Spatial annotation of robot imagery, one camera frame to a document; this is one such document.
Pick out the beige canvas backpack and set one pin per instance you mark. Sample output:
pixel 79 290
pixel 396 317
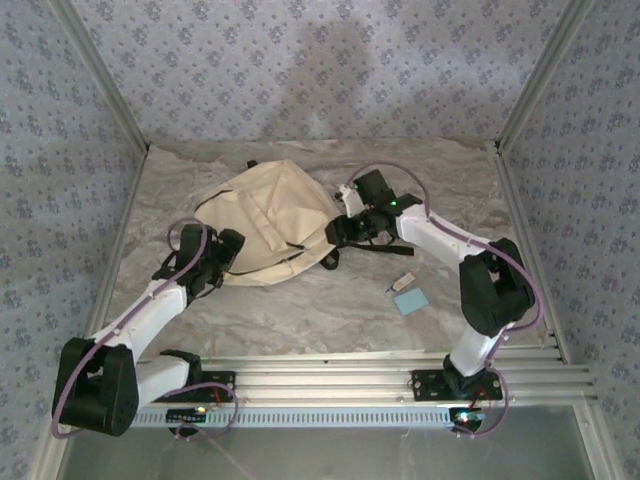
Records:
pixel 270 210

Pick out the light blue sticky note pad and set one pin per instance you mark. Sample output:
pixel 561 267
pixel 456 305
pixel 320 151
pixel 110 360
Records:
pixel 411 302

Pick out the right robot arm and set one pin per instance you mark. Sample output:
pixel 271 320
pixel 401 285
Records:
pixel 495 295

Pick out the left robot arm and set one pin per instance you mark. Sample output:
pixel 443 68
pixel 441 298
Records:
pixel 95 390

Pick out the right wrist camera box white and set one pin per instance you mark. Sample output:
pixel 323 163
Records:
pixel 352 199

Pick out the aluminium side rail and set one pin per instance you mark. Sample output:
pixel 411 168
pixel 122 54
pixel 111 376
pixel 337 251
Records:
pixel 520 200
pixel 125 225

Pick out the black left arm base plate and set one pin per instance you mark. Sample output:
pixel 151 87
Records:
pixel 225 382

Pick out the aluminium rail frame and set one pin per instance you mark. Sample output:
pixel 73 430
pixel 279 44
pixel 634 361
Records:
pixel 325 385

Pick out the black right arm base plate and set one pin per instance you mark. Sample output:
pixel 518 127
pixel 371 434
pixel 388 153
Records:
pixel 425 385

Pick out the aluminium corner post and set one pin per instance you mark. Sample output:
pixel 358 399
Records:
pixel 107 85
pixel 540 70

